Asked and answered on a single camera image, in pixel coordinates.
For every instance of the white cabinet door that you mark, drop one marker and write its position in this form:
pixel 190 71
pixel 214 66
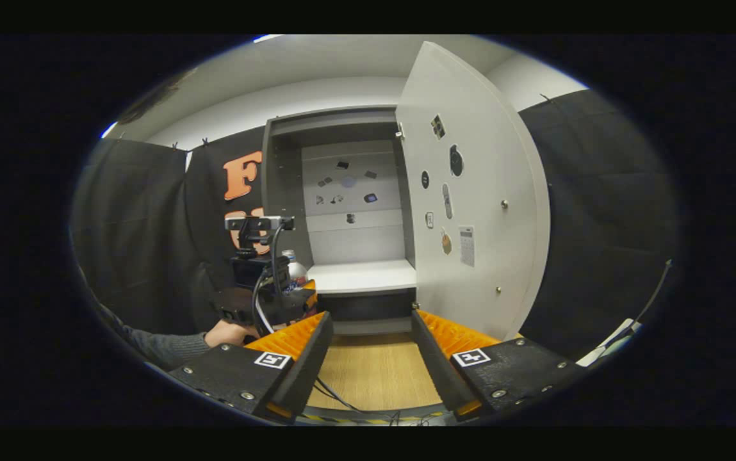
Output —
pixel 489 160

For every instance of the ceiling light strip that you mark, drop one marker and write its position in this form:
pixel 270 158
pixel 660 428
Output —
pixel 108 130

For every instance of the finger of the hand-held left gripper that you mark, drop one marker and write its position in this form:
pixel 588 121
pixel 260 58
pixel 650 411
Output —
pixel 309 299

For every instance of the ceiling light panel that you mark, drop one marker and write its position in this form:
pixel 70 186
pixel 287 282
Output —
pixel 268 38

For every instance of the white cabinet shelf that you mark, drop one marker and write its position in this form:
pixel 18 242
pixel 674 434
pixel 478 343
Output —
pixel 361 276

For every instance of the silver bottle with pink label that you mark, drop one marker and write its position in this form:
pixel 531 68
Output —
pixel 297 272

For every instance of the black backdrop cloth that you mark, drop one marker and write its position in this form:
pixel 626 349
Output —
pixel 598 224

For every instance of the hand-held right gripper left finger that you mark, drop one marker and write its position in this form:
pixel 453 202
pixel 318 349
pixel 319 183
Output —
pixel 303 378

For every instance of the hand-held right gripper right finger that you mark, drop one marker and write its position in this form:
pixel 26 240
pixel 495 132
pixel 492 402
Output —
pixel 435 365

